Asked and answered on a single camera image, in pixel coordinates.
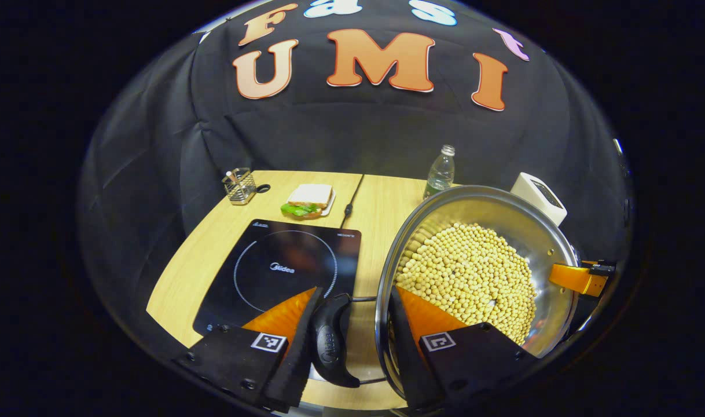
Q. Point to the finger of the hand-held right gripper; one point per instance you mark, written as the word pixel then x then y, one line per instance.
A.
pixel 572 277

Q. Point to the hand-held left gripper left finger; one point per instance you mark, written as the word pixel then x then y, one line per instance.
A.
pixel 303 353

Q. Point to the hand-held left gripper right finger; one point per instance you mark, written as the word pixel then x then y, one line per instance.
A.
pixel 404 347

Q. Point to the black induction cooktop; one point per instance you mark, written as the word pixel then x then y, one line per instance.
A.
pixel 260 289

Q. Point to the pile of yellow soybeans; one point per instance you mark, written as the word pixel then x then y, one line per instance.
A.
pixel 468 272

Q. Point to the white toaster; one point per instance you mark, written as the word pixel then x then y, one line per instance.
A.
pixel 535 200

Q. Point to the small white plate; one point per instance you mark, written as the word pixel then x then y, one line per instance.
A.
pixel 328 207

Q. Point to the sandwich with lettuce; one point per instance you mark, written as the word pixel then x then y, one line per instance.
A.
pixel 309 200

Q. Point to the clear plastic water bottle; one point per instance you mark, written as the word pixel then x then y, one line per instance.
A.
pixel 440 176

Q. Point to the small brown white stick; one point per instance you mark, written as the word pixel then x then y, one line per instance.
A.
pixel 231 175

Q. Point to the black backdrop cloth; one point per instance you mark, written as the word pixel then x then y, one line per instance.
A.
pixel 358 133

